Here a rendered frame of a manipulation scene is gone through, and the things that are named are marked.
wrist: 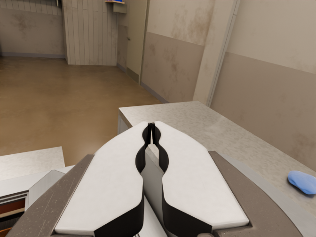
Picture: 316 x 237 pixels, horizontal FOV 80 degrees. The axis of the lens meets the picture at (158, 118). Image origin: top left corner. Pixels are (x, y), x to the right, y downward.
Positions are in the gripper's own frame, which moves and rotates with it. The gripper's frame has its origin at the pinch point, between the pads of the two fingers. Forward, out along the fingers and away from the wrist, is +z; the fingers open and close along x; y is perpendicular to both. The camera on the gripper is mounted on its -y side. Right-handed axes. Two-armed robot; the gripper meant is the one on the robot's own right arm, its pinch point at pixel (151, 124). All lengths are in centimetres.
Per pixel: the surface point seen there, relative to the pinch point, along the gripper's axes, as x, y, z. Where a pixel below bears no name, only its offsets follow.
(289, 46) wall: 136, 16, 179
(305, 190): 53, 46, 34
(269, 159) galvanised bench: 52, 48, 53
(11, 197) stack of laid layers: -55, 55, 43
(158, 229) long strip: 2, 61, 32
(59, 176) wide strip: -42, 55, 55
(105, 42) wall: -142, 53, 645
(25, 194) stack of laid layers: -51, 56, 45
